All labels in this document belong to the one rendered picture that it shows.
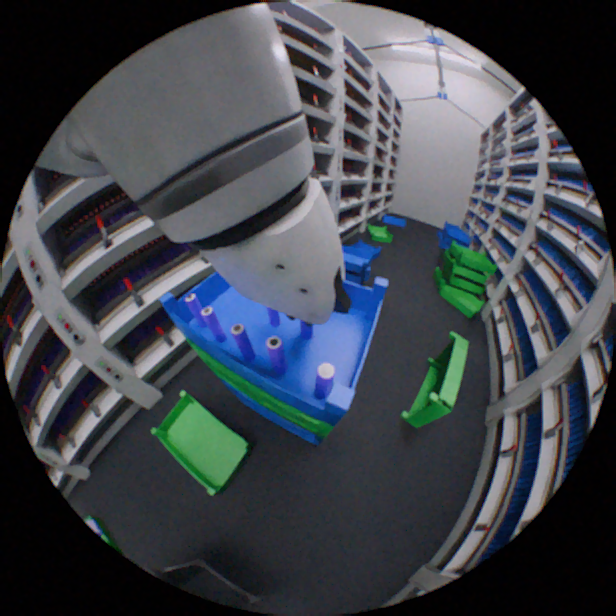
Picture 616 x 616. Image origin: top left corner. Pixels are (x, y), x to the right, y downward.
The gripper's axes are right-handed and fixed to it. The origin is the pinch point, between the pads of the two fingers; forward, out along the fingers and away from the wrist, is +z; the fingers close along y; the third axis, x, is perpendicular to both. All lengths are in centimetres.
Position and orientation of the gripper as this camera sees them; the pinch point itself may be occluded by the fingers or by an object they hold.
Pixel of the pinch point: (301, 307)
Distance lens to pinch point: 21.8
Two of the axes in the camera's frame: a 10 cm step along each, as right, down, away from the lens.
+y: 8.9, 3.2, -3.3
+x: 4.1, -8.6, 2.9
